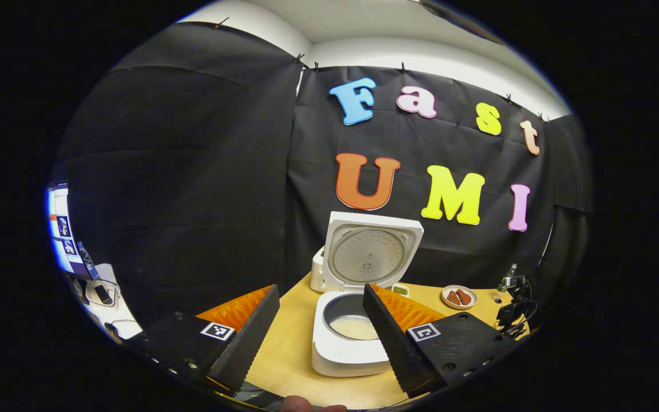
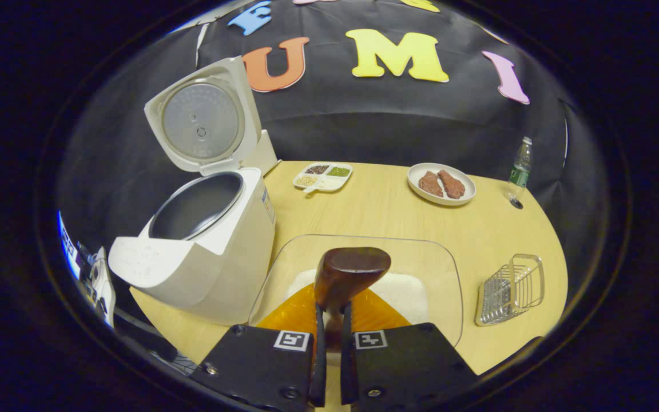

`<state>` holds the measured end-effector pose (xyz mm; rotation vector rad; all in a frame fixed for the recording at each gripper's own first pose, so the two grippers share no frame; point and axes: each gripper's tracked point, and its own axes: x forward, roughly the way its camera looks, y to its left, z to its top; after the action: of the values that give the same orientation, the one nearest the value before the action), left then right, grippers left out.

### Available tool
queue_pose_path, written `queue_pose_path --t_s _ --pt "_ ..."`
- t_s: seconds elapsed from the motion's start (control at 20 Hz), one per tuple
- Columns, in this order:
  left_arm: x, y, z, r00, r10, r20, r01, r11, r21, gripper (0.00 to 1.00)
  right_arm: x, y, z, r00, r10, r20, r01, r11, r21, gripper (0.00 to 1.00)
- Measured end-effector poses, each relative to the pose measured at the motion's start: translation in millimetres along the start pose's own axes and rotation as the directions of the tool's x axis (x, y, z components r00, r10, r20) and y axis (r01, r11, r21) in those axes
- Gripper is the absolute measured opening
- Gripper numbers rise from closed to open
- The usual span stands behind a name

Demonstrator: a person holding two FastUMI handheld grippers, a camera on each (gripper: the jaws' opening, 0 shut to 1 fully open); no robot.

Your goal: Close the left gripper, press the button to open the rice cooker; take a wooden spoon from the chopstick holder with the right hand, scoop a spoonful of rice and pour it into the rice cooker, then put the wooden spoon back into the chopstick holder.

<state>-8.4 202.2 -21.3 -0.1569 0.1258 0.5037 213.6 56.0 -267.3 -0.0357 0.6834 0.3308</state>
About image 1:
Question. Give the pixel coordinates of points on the white desk device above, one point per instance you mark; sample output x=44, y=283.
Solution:
x=100, y=293

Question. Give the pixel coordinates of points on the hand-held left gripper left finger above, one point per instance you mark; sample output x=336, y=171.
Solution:
x=249, y=337

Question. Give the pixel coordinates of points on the green glass bottle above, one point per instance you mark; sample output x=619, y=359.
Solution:
x=511, y=270

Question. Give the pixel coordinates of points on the brown meat piece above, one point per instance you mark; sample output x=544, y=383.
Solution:
x=464, y=296
x=453, y=297

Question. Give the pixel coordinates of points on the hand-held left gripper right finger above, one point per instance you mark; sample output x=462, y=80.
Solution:
x=389, y=337

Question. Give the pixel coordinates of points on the white rice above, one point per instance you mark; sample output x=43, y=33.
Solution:
x=352, y=329

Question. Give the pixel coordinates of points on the round white plate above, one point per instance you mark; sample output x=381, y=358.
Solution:
x=460, y=306

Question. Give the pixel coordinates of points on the black backdrop cloth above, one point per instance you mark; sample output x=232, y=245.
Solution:
x=192, y=171

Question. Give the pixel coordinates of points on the white divided seasoning tray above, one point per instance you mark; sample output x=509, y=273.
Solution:
x=400, y=290

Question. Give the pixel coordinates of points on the computer monitor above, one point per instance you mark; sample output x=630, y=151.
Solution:
x=63, y=229

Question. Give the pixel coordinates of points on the white rice cooker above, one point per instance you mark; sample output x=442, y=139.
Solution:
x=369, y=254

